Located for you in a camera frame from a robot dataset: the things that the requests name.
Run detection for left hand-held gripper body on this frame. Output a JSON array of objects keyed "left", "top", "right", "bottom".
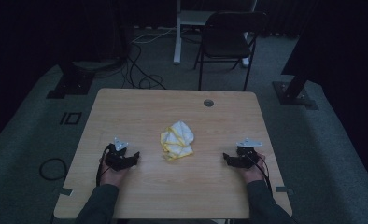
[{"left": 105, "top": 136, "right": 134, "bottom": 172}]

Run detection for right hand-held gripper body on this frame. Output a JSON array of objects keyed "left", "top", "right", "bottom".
[{"left": 232, "top": 137, "right": 263, "bottom": 170}]

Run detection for white towel with yellow edge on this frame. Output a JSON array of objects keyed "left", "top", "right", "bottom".
[{"left": 160, "top": 120, "right": 195, "bottom": 162}]

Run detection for person's right hand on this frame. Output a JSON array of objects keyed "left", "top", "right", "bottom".
[{"left": 239, "top": 152, "right": 267, "bottom": 184}]

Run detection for person's left hand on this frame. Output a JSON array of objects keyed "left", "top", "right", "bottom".
[{"left": 99, "top": 157, "right": 128, "bottom": 188}]

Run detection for black stand with flat base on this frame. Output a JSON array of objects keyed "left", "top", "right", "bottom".
[{"left": 46, "top": 58, "right": 123, "bottom": 100}]

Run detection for black folding chair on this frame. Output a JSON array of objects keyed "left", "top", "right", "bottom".
[{"left": 193, "top": 11, "right": 269, "bottom": 91}]

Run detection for left hand-held gripper black cable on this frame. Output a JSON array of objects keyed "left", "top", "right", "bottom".
[{"left": 95, "top": 143, "right": 115, "bottom": 188}]

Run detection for hand-held gripper black cable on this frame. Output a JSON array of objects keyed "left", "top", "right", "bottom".
[
  {"left": 247, "top": 153, "right": 274, "bottom": 198},
  {"left": 95, "top": 143, "right": 115, "bottom": 188}
]

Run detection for right hand-held gripper black cable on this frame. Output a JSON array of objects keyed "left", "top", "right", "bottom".
[{"left": 247, "top": 153, "right": 274, "bottom": 198}]

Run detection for black slanted post with base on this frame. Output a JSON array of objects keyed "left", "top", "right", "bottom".
[{"left": 272, "top": 0, "right": 319, "bottom": 111}]

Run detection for black floor cables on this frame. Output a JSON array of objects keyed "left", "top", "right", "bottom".
[{"left": 120, "top": 42, "right": 167, "bottom": 91}]

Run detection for white floor cable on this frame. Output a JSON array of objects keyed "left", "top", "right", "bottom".
[{"left": 131, "top": 27, "right": 177, "bottom": 45}]

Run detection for white desk frame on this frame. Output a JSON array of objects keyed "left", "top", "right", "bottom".
[{"left": 173, "top": 0, "right": 258, "bottom": 68}]

